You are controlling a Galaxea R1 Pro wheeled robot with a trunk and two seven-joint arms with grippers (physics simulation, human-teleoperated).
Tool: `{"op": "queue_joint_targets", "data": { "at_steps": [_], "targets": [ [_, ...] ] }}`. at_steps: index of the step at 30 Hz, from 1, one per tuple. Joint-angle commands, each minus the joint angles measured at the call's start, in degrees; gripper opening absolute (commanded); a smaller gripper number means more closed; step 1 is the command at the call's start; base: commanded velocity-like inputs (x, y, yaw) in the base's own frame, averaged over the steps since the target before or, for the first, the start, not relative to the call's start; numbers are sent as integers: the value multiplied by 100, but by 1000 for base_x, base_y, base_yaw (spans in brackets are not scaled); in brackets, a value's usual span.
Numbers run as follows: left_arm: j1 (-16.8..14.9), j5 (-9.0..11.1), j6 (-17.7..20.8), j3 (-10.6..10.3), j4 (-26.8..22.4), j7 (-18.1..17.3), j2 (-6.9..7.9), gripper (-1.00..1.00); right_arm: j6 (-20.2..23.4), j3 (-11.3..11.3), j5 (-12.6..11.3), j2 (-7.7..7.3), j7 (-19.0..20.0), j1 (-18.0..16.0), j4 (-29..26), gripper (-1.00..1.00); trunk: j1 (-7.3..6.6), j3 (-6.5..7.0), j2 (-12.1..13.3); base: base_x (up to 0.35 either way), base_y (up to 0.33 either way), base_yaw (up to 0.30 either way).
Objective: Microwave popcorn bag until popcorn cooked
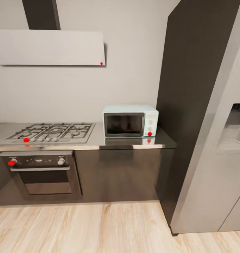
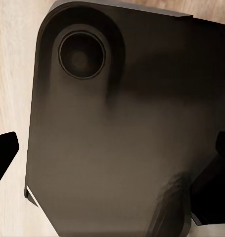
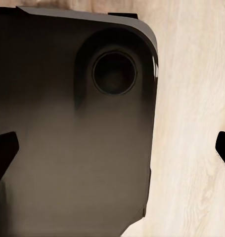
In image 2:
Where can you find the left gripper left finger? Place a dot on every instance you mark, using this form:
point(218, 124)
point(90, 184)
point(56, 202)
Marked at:
point(9, 147)

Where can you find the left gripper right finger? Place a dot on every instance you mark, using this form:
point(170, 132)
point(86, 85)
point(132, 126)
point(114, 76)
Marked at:
point(220, 144)

